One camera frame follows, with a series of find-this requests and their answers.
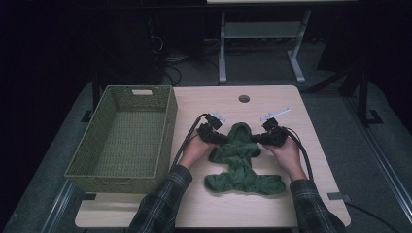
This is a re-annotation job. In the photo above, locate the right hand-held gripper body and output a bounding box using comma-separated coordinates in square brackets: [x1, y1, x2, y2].
[252, 108, 292, 148]

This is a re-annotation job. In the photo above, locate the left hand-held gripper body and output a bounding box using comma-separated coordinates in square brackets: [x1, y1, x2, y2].
[197, 111, 229, 145]

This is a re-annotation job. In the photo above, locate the green cloth garment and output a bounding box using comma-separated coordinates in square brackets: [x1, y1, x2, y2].
[203, 121, 287, 196]

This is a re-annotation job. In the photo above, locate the green woven basket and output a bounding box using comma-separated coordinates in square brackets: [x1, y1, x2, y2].
[63, 84, 179, 194]

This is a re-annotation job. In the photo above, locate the person's left hand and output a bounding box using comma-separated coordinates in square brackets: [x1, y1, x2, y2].
[178, 137, 218, 171]

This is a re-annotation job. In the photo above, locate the person's right hand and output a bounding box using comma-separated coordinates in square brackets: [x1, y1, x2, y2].
[261, 137, 307, 183]

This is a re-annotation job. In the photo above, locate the grey tape strip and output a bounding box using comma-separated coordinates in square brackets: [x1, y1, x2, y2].
[326, 192, 353, 203]

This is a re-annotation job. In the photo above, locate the black metal stand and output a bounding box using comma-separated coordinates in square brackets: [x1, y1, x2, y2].
[81, 72, 101, 123]
[304, 61, 385, 127]

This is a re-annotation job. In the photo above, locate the dark cabinet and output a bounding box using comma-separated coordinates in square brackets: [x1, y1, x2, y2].
[96, 13, 164, 86]

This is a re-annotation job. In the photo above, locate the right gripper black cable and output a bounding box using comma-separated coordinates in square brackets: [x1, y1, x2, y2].
[285, 126, 402, 233]

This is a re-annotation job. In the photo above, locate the black floor cable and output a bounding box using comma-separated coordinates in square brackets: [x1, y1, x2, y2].
[163, 65, 183, 87]

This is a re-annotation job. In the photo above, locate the bundle of floor cables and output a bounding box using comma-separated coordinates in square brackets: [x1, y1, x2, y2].
[203, 37, 222, 55]

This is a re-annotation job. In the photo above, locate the grey metal frame table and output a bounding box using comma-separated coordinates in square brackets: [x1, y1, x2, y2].
[206, 0, 358, 84]

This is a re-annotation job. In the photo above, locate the metal floor rail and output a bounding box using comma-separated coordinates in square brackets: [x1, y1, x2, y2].
[40, 179, 77, 233]
[344, 96, 412, 224]

